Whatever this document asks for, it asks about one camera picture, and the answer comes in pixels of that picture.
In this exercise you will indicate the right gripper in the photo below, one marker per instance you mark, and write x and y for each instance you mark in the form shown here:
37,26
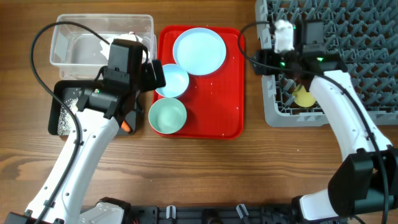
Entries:
266,56

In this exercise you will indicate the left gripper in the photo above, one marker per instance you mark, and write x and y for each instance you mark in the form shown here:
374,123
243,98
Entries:
150,84

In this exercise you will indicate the light blue rice bowl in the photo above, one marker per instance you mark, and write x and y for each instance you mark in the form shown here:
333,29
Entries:
176,81

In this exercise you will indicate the yellow plastic cup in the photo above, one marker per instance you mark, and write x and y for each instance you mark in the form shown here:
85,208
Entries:
302,97

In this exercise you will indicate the mint green bowl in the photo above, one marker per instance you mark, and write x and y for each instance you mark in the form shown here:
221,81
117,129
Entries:
167,115

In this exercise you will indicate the large light blue plate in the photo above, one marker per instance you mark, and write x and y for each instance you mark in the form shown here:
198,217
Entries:
199,51

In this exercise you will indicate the white napkin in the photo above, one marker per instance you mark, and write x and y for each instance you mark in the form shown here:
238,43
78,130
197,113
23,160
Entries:
121,48

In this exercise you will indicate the orange carrot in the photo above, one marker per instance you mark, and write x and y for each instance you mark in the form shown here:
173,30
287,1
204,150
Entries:
126,127

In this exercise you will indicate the white rice pile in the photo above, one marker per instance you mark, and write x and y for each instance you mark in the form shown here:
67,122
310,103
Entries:
65,122

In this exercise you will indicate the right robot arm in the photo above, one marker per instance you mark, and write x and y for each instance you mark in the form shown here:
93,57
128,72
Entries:
366,181

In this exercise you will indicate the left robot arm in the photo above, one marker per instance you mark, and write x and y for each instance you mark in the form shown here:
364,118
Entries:
102,108

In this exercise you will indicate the grey dishwasher rack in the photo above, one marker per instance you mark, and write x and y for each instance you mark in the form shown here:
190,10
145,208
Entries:
360,36

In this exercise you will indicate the red serving tray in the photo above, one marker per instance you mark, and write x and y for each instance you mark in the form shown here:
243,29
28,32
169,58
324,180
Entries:
214,102

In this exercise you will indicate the clear plastic storage bin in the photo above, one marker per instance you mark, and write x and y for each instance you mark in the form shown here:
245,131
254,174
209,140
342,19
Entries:
79,54

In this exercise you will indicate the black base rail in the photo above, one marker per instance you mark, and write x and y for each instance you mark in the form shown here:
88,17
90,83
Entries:
278,214

